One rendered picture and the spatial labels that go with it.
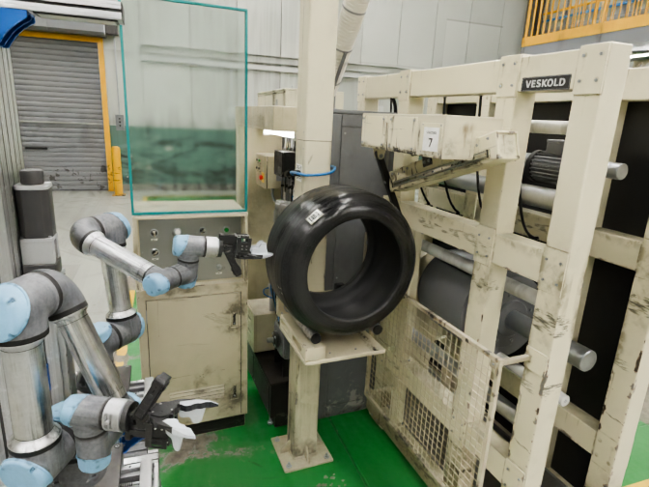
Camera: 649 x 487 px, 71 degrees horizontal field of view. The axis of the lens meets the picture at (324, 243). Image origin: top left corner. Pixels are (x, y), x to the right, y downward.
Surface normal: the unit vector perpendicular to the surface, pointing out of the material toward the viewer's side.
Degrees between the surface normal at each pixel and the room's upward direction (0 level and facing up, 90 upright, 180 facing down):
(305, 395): 90
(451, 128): 90
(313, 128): 90
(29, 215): 90
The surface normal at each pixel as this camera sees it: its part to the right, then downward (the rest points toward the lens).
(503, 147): 0.37, -0.05
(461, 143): 0.37, 0.26
